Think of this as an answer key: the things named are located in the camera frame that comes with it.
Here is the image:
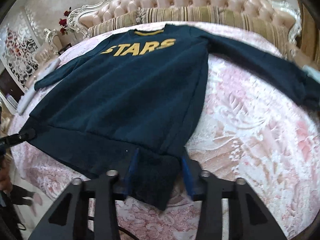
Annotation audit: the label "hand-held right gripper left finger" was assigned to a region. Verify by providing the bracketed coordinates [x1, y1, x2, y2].
[29, 149, 140, 240]

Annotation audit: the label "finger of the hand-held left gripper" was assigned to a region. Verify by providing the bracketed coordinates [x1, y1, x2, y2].
[5, 128, 35, 146]

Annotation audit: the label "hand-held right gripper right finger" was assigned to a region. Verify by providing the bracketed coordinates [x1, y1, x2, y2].
[181, 154, 287, 240]

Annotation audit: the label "navy sweater with yellow print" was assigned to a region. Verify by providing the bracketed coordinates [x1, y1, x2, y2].
[29, 22, 320, 211]

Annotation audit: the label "pink floral blanket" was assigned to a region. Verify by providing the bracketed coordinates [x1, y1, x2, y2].
[7, 21, 320, 240]

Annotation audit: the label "white carved room divider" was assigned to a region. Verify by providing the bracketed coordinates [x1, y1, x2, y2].
[0, 27, 42, 88]

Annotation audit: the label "white carved armchair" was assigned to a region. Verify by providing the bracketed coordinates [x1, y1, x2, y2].
[44, 29, 62, 53]

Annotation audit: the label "red flowers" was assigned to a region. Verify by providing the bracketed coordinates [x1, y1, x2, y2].
[59, 10, 75, 34]

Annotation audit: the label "striped gold cushion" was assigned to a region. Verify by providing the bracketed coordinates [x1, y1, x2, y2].
[220, 9, 290, 53]
[136, 6, 225, 27]
[87, 9, 142, 37]

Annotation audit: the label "light blue garment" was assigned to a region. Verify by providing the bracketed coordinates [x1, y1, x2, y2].
[302, 64, 320, 77]

